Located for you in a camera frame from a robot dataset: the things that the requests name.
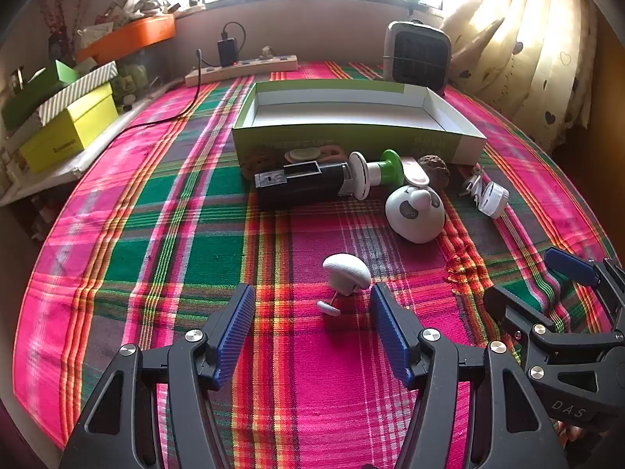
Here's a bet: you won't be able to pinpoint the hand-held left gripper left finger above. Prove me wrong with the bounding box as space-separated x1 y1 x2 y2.
59 283 257 469

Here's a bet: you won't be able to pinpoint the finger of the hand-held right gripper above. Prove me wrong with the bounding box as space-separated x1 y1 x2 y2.
482 284 625 383
543 247 625 326

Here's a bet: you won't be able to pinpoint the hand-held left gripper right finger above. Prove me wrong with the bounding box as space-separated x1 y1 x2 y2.
370 283 570 469

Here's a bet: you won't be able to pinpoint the white mushroom-shaped knob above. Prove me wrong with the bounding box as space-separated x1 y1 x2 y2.
317 253 372 316

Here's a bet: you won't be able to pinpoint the white round panda toy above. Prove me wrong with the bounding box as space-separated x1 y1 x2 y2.
385 186 446 244

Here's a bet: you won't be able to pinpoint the brown walnut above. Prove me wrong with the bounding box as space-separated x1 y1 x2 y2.
421 154 450 191
243 152 274 181

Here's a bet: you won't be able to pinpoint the black plastic device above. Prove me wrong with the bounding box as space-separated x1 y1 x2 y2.
254 159 350 207

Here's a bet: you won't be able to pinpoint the green and white plunger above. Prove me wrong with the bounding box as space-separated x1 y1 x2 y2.
348 149 406 201

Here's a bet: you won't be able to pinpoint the pink case with mint insert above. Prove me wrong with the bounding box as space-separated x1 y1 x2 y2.
286 145 321 163

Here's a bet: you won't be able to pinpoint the green cardboard box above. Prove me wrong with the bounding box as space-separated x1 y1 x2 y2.
232 78 488 177

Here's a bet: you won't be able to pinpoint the pink green plaid tablecloth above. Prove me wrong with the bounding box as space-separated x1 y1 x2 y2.
12 61 616 469

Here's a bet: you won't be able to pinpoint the cream heart-print curtain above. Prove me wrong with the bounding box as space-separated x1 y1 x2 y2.
439 0 599 152

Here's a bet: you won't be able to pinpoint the white shelf board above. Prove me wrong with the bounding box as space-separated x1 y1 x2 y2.
0 90 167 208

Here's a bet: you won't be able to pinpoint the grey small fan heater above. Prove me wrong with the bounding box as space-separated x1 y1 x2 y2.
383 20 451 96

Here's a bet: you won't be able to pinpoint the yellow cardboard box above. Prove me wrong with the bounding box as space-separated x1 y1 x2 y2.
18 83 120 174

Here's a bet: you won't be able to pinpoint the beige power strip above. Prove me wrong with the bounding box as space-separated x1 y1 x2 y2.
184 55 298 88

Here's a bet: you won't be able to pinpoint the pale green figurine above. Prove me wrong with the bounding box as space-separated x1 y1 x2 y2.
120 61 152 103

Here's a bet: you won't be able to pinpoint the green striped box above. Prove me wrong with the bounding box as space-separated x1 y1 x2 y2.
0 60 81 130

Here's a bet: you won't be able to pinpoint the orange tray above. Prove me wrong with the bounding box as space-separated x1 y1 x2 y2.
75 14 177 64

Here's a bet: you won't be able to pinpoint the pile of papers and packets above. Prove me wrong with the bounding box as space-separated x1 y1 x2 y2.
114 0 206 19

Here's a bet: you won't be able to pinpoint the red dried flower branches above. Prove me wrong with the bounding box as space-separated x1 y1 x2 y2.
39 0 79 59

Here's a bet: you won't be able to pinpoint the black charger cable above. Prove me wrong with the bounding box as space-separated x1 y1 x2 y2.
124 22 246 131

